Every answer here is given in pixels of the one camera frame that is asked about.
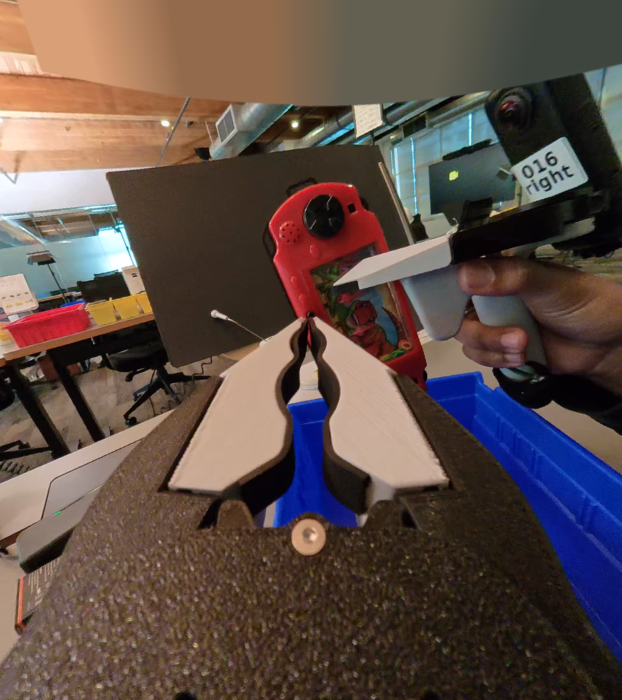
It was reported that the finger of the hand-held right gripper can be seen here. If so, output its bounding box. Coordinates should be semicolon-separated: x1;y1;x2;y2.
332;235;478;342

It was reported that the silver ventilation duct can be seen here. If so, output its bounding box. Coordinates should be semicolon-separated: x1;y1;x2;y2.
210;101;355;159

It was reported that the white-tipped wire clip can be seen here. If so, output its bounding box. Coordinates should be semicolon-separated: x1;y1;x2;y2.
211;310;268;342

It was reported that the wooden workbench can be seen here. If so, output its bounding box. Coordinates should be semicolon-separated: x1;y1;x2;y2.
0;312;156;457

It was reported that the white vent grille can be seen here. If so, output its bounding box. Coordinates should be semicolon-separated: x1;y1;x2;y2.
214;104;238;144

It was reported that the black office chair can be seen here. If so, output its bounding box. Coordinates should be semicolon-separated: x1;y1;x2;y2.
106;323;210;427

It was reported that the large black board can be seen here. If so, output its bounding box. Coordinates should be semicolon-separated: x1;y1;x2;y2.
106;144;410;368

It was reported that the black flat power hub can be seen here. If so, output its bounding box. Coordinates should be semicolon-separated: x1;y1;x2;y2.
16;509;79;575

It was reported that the dark desk flap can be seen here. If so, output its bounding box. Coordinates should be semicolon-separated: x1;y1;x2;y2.
40;443;142;523

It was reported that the person's right hand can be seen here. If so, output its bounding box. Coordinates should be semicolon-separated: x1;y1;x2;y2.
455;257;622;401

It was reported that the black floor lamp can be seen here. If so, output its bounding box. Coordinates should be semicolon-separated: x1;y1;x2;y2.
27;250;68;299

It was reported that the white instruction card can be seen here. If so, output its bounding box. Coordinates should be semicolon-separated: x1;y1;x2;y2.
0;273;38;315

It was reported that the dark desk monitor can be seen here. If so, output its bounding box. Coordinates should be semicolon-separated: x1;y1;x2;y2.
76;272;131;304

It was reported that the white paper wall list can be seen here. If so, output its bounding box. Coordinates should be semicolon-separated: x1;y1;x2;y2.
352;103;384;139

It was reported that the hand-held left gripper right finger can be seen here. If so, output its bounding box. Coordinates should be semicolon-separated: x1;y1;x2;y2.
310;317;451;516

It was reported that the person's right forearm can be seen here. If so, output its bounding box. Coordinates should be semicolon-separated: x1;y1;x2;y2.
552;295;622;457

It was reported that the red handheld game toy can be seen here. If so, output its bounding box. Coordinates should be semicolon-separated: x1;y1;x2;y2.
263;178;428;392

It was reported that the red plastic bin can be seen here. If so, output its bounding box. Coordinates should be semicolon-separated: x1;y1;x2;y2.
2;302;92;348

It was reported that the large black monitor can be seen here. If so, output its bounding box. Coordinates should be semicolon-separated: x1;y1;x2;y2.
428;139;517;217

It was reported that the blue plastic bin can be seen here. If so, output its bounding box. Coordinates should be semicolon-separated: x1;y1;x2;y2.
273;372;622;700

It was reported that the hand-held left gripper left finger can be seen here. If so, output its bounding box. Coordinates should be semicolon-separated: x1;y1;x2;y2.
167;317;311;515

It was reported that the black red battery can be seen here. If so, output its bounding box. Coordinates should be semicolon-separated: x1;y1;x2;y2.
14;569;55;635

